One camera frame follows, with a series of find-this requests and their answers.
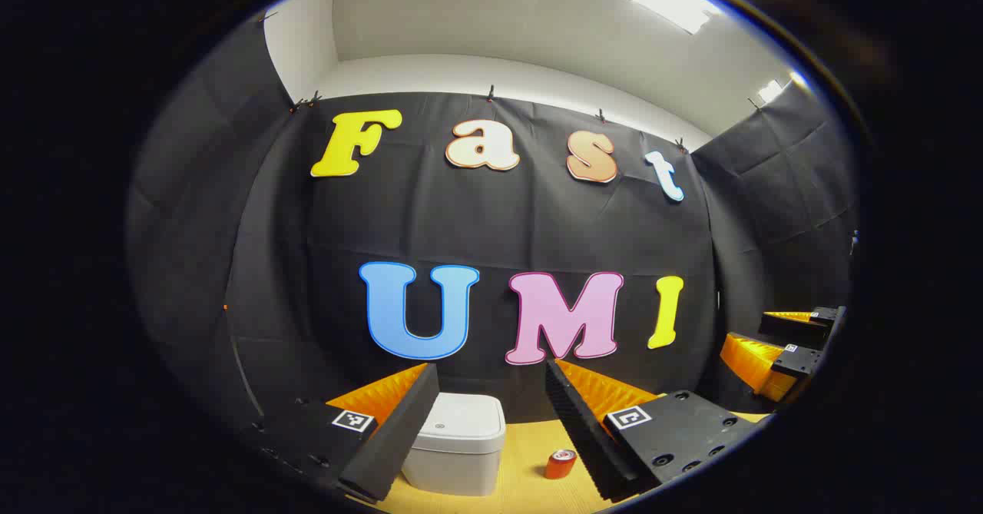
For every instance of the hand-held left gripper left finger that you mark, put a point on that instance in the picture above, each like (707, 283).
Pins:
(399, 437)

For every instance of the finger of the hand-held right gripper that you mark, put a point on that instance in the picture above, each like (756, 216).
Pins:
(799, 329)
(795, 362)

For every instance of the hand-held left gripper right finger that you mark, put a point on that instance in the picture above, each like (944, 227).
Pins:
(576, 429)

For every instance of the red pop can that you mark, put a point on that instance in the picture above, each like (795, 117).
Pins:
(561, 465)

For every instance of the white desktop garbage bin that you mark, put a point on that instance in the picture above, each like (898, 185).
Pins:
(461, 445)

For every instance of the wooden desktop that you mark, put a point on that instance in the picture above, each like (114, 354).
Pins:
(522, 472)

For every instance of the black backdrop cloth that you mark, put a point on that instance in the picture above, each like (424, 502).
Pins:
(476, 214)

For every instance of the small ceiling light panel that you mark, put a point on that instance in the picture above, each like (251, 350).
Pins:
(770, 91)

